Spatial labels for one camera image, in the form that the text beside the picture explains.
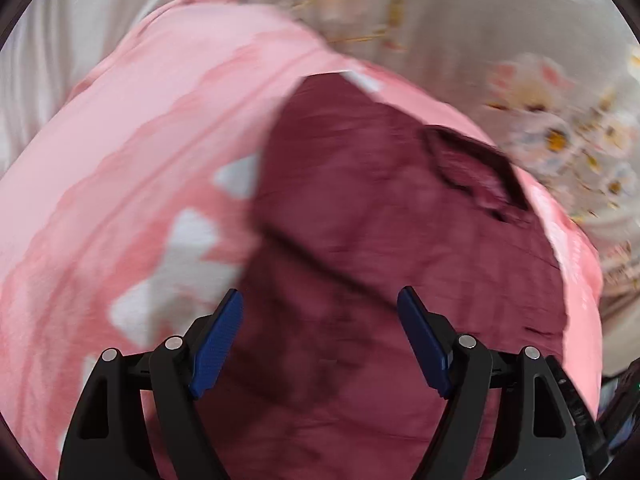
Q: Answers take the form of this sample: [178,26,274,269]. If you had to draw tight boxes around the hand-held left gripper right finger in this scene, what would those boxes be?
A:
[397,286,587,480]

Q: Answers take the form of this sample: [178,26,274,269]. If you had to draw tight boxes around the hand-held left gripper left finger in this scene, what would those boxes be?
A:
[58,288,245,480]

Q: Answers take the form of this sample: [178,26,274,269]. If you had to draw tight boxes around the maroon puffer jacket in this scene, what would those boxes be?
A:
[149,74,572,480]

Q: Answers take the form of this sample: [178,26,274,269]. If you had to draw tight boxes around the pink patterned blanket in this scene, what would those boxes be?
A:
[0,0,604,480]

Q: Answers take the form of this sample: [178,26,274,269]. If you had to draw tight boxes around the floral bed sheet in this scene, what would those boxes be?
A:
[240,0,640,321]

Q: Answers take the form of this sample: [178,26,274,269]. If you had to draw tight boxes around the white cloth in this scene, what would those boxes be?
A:
[0,0,211,166]

